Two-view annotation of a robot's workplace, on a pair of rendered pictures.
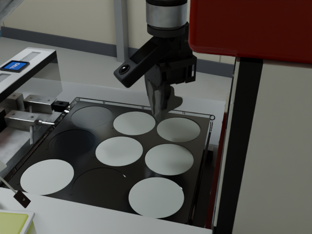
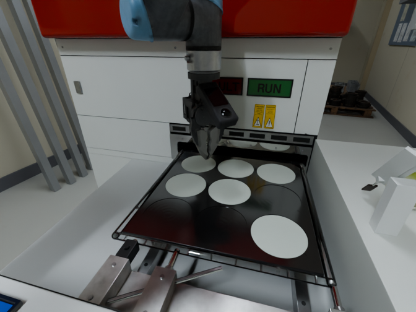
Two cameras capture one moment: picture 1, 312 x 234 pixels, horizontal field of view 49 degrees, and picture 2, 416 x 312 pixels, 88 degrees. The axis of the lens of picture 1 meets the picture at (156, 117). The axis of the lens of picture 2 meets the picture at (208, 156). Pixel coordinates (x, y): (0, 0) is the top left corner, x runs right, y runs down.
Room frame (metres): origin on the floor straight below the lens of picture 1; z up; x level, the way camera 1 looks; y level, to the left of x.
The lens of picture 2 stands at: (0.62, 0.49, 1.21)
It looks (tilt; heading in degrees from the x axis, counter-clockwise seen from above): 28 degrees down; 270
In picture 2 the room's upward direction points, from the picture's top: straight up
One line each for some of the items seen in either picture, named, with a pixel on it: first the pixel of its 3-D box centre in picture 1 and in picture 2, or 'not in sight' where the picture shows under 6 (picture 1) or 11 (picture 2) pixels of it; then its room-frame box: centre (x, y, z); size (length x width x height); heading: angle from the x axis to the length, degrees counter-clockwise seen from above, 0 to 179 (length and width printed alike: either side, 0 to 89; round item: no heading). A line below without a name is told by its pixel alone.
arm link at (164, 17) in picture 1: (165, 13); (202, 62); (0.64, -0.02, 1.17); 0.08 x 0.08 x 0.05
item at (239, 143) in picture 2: (219, 164); (234, 152); (0.54, -0.13, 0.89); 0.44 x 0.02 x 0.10; 166
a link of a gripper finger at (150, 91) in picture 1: (162, 97); (198, 141); (0.65, -0.02, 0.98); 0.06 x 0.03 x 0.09; 117
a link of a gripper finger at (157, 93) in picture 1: (169, 104); (208, 139); (0.62, -0.03, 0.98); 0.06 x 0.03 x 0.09; 117
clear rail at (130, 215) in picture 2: (141, 108); (158, 181); (0.75, 0.04, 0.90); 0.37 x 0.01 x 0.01; 76
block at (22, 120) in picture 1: (23, 120); (155, 299); (0.70, 0.32, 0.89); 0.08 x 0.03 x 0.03; 76
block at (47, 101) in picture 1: (41, 103); (104, 285); (0.77, 0.30, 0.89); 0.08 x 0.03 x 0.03; 76
